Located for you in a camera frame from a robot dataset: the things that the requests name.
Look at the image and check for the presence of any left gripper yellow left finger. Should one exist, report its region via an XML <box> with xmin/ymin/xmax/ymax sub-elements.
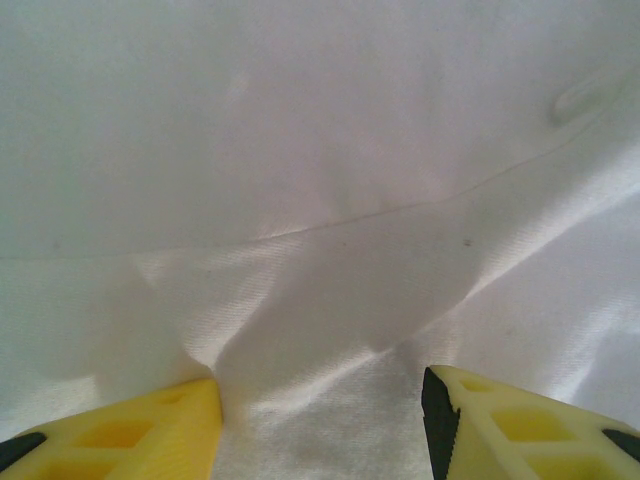
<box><xmin>0</xmin><ymin>378</ymin><xmax>224</xmax><ymax>480</ymax></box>

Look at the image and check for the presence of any white t-shirt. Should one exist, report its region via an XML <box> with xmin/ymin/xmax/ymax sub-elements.
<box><xmin>0</xmin><ymin>0</ymin><xmax>640</xmax><ymax>480</ymax></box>

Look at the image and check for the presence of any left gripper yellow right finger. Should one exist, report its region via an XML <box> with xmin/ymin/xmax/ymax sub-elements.
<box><xmin>422</xmin><ymin>364</ymin><xmax>640</xmax><ymax>480</ymax></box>

